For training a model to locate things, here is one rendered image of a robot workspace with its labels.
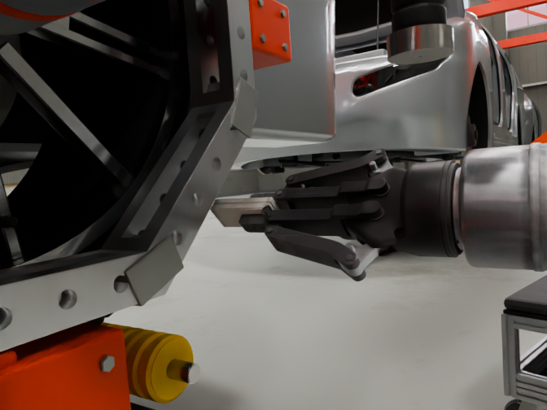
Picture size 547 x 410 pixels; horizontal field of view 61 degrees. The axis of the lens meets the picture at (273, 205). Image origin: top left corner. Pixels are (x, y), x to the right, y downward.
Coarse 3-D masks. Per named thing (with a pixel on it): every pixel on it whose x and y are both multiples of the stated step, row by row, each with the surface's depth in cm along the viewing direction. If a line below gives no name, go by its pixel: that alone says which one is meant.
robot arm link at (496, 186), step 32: (480, 160) 32; (512, 160) 31; (544, 160) 30; (480, 192) 31; (512, 192) 30; (544, 192) 29; (480, 224) 31; (512, 224) 30; (544, 224) 29; (480, 256) 32; (512, 256) 31; (544, 256) 30
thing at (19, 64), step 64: (128, 0) 55; (0, 64) 39; (64, 64) 63; (128, 64) 50; (64, 128) 43; (128, 128) 54; (0, 192) 38; (64, 192) 52; (128, 192) 47; (0, 256) 39; (64, 256) 40
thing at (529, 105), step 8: (528, 104) 854; (528, 112) 785; (536, 112) 1023; (528, 120) 783; (536, 120) 946; (528, 128) 781; (536, 128) 939; (528, 136) 781; (536, 136) 938; (528, 144) 783; (432, 160) 866; (440, 160) 867
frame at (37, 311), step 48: (192, 0) 50; (240, 0) 49; (192, 48) 50; (240, 48) 49; (192, 96) 51; (240, 96) 48; (192, 144) 48; (240, 144) 49; (144, 192) 44; (192, 192) 42; (144, 240) 39; (192, 240) 42; (0, 288) 28; (48, 288) 30; (96, 288) 33; (144, 288) 37; (0, 336) 28
